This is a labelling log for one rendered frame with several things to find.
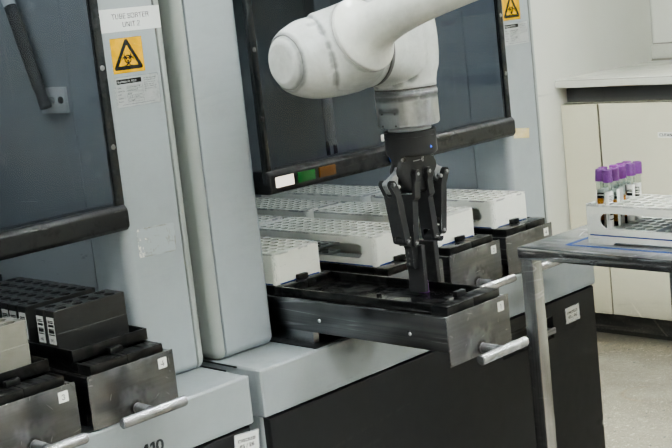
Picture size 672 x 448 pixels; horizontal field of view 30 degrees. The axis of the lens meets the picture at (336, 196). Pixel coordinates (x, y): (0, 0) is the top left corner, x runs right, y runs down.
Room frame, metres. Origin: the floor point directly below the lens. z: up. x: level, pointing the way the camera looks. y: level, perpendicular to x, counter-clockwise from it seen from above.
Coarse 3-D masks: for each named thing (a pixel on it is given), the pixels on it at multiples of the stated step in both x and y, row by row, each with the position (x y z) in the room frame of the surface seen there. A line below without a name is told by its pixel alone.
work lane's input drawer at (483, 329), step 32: (288, 288) 1.85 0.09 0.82; (320, 288) 1.89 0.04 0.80; (352, 288) 1.86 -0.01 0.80; (384, 288) 1.84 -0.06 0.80; (448, 288) 1.77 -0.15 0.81; (480, 288) 1.72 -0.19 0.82; (288, 320) 1.84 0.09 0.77; (320, 320) 1.79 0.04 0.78; (352, 320) 1.74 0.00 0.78; (384, 320) 1.70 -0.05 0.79; (416, 320) 1.66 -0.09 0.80; (448, 320) 1.62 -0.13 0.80; (480, 320) 1.67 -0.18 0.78; (448, 352) 1.62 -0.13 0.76; (480, 352) 1.66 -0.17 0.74
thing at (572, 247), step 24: (648, 216) 2.09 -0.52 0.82; (552, 240) 1.98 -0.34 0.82; (576, 240) 1.96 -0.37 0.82; (528, 264) 1.95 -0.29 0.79; (600, 264) 1.84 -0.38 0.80; (624, 264) 1.81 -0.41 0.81; (648, 264) 1.78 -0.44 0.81; (528, 288) 1.95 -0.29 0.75; (528, 312) 1.95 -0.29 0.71; (528, 336) 1.96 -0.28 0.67; (552, 408) 1.95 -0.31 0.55; (552, 432) 1.95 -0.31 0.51
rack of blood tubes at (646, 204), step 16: (592, 208) 1.92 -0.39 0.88; (608, 208) 1.90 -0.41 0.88; (624, 208) 1.88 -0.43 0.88; (640, 208) 1.86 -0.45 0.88; (656, 208) 1.83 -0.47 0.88; (592, 224) 1.92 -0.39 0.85; (624, 224) 1.92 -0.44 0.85; (640, 224) 1.92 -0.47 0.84; (656, 224) 1.90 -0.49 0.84; (592, 240) 1.92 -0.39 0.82; (608, 240) 1.90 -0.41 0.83; (624, 240) 1.88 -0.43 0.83; (640, 240) 1.86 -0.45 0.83; (656, 240) 1.84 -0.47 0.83
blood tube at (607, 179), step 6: (606, 174) 1.90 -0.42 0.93; (606, 180) 1.90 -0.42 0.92; (612, 180) 1.90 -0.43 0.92; (606, 186) 1.90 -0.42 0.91; (606, 192) 1.90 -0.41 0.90; (606, 198) 1.90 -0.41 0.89; (612, 198) 1.91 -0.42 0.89; (606, 204) 1.91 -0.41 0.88; (606, 216) 1.91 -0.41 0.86; (612, 216) 1.91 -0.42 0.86; (606, 222) 1.91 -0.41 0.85; (612, 222) 1.91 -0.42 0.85
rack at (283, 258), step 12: (264, 240) 2.01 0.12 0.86; (276, 240) 2.00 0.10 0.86; (288, 240) 1.99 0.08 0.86; (300, 240) 1.97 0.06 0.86; (264, 252) 1.91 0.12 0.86; (276, 252) 1.90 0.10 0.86; (288, 252) 1.90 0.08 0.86; (300, 252) 1.92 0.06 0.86; (312, 252) 1.94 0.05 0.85; (264, 264) 1.90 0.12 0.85; (276, 264) 1.88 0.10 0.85; (288, 264) 1.90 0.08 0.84; (300, 264) 1.92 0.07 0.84; (312, 264) 1.94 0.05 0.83; (276, 276) 1.88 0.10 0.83; (288, 276) 1.90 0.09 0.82
